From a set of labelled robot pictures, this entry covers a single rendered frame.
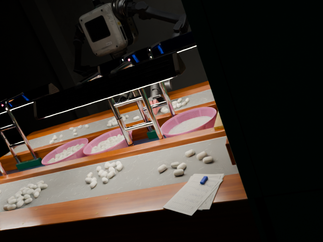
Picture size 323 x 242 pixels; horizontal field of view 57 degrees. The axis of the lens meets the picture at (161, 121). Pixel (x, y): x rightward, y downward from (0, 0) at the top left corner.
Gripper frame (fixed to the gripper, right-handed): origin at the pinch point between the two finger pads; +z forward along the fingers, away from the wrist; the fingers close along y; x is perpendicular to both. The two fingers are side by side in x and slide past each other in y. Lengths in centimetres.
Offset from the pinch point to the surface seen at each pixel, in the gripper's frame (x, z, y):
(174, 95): 15.4, -18.9, 5.5
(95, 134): -8.3, 9.1, -34.3
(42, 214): -52, 63, -18
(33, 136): 15, -18, -115
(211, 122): -19.8, 24.7, 37.1
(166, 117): -8.3, 10.0, 10.7
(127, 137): -29.1, 27.4, 1.1
